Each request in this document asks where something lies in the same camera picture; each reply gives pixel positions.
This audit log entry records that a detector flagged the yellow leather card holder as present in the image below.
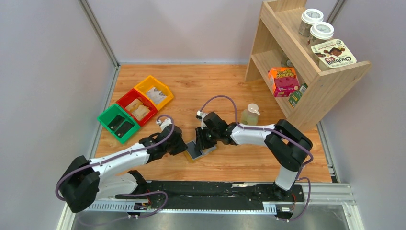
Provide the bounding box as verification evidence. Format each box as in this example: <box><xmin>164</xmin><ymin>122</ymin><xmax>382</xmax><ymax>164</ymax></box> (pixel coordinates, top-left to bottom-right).
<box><xmin>184</xmin><ymin>140</ymin><xmax>217</xmax><ymax>162</ymax></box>

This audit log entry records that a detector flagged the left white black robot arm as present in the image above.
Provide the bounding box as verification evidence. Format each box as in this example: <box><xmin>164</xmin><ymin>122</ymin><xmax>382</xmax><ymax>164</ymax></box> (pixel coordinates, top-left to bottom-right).
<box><xmin>56</xmin><ymin>124</ymin><xmax>187</xmax><ymax>213</ymax></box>

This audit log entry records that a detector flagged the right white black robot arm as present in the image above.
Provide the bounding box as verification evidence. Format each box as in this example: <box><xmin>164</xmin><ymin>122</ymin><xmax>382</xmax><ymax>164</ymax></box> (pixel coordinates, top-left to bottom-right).
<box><xmin>192</xmin><ymin>111</ymin><xmax>313</xmax><ymax>191</ymax></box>

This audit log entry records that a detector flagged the clear bottle white cap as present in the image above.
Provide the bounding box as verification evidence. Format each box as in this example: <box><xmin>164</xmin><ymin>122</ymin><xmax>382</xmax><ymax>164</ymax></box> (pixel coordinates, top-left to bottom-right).
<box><xmin>240</xmin><ymin>103</ymin><xmax>260</xmax><ymax>126</ymax></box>

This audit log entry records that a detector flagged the packet in red bin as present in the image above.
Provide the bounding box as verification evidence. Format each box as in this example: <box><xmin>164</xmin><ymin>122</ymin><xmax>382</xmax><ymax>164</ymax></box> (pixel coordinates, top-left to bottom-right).
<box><xmin>125</xmin><ymin>99</ymin><xmax>150</xmax><ymax>121</ymax></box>

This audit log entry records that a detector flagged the packet in yellow bin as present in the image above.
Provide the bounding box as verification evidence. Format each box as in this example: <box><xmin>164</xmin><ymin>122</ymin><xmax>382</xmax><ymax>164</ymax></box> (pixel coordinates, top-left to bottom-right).
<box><xmin>145</xmin><ymin>87</ymin><xmax>167</xmax><ymax>105</ymax></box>

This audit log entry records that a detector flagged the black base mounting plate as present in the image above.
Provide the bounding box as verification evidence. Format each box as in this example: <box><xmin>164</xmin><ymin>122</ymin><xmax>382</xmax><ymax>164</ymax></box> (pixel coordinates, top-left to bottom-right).
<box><xmin>114</xmin><ymin>179</ymin><xmax>305</xmax><ymax>212</ymax></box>

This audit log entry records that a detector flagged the black item in green bin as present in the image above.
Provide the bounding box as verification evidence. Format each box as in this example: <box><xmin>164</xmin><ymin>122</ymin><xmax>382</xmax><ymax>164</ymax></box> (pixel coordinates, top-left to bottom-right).
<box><xmin>108</xmin><ymin>115</ymin><xmax>134</xmax><ymax>138</ymax></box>

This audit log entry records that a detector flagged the red plastic bin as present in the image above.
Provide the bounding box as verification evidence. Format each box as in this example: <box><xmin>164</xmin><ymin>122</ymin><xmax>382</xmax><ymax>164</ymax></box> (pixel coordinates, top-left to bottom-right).
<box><xmin>116</xmin><ymin>89</ymin><xmax>158</xmax><ymax>127</ymax></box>

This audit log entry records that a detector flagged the yellow plastic bin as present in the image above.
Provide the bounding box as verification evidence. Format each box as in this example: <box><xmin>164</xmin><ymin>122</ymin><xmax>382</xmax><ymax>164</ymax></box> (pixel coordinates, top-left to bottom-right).
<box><xmin>134</xmin><ymin>75</ymin><xmax>174</xmax><ymax>111</ymax></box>

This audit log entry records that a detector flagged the green plastic bin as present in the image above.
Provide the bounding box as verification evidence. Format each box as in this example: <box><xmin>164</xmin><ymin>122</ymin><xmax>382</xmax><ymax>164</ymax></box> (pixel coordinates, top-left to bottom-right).
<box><xmin>97</xmin><ymin>103</ymin><xmax>141</xmax><ymax>144</ymax></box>

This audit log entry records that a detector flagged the Scrub Mommy sponge box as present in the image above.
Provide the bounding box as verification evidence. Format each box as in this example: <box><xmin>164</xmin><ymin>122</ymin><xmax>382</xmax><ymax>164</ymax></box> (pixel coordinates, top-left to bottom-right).
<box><xmin>268</xmin><ymin>68</ymin><xmax>300</xmax><ymax>97</ymax></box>

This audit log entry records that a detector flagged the small green box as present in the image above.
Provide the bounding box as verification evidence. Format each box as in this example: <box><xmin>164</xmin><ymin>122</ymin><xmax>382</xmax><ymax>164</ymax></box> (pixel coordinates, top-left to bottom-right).
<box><xmin>288</xmin><ymin>83</ymin><xmax>308</xmax><ymax>108</ymax></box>

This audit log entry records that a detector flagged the wooden shelf unit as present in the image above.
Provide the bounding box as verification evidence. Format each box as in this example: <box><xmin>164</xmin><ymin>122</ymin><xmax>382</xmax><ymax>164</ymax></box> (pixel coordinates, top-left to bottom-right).
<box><xmin>245</xmin><ymin>0</ymin><xmax>372</xmax><ymax>132</ymax></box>

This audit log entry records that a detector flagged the jar on lower shelf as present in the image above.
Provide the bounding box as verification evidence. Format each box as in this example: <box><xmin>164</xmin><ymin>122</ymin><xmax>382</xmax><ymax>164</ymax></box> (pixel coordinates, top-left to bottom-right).
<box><xmin>281</xmin><ymin>52</ymin><xmax>294</xmax><ymax>68</ymax></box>

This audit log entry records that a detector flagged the Chobani yogurt cup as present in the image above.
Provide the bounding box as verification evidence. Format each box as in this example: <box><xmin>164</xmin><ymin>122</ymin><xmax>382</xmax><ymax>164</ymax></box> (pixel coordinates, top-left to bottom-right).
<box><xmin>311</xmin><ymin>39</ymin><xmax>357</xmax><ymax>71</ymax></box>

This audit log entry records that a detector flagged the front white lidded cup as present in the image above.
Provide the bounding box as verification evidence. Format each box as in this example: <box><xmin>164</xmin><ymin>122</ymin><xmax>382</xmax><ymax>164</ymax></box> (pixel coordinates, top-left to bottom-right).
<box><xmin>306</xmin><ymin>22</ymin><xmax>334</xmax><ymax>47</ymax></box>

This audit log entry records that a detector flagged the white lidded cup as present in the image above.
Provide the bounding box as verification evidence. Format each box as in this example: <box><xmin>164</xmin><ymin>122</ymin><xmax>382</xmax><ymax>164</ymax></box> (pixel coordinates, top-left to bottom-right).
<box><xmin>298</xmin><ymin>8</ymin><xmax>324</xmax><ymax>37</ymax></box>
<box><xmin>306</xmin><ymin>22</ymin><xmax>334</xmax><ymax>47</ymax></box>

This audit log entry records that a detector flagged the rear white lidded cup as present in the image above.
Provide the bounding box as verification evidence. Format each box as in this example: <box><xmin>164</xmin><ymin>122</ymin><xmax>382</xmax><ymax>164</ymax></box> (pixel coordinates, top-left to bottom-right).
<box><xmin>298</xmin><ymin>8</ymin><xmax>324</xmax><ymax>37</ymax></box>

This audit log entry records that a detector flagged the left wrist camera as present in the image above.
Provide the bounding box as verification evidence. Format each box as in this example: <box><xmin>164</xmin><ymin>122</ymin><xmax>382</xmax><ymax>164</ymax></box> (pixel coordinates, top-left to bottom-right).
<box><xmin>156</xmin><ymin>118</ymin><xmax>172</xmax><ymax>131</ymax></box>

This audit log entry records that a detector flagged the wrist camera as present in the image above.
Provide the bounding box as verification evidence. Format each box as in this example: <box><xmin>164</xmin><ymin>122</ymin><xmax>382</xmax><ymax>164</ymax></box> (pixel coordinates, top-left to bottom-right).
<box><xmin>156</xmin><ymin>118</ymin><xmax>172</xmax><ymax>131</ymax></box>
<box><xmin>196</xmin><ymin>110</ymin><xmax>207</xmax><ymax>120</ymax></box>

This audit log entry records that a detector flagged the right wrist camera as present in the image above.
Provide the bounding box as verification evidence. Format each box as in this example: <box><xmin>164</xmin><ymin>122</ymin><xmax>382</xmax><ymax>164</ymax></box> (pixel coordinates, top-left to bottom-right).
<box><xmin>196</xmin><ymin>110</ymin><xmax>207</xmax><ymax>120</ymax></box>

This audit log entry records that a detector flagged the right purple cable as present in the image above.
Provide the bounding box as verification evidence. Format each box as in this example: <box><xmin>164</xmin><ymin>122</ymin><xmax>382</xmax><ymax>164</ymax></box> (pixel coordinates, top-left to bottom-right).
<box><xmin>199</xmin><ymin>94</ymin><xmax>315</xmax><ymax>222</ymax></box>

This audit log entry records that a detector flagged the purple cable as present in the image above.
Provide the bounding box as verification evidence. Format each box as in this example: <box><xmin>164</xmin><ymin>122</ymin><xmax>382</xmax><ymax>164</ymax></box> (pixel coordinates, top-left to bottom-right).
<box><xmin>199</xmin><ymin>94</ymin><xmax>315</xmax><ymax>222</ymax></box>
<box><xmin>55</xmin><ymin>115</ymin><xmax>176</xmax><ymax>219</ymax></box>

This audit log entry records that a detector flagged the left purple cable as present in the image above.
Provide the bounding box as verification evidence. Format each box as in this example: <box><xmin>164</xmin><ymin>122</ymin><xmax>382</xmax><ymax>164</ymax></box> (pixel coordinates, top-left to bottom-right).
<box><xmin>55</xmin><ymin>115</ymin><xmax>176</xmax><ymax>219</ymax></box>

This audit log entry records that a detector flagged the aluminium frame rail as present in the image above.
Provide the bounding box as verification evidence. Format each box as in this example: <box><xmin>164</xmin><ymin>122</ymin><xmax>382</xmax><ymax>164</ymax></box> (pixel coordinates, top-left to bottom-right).
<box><xmin>57</xmin><ymin>179</ymin><xmax>365</xmax><ymax>230</ymax></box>

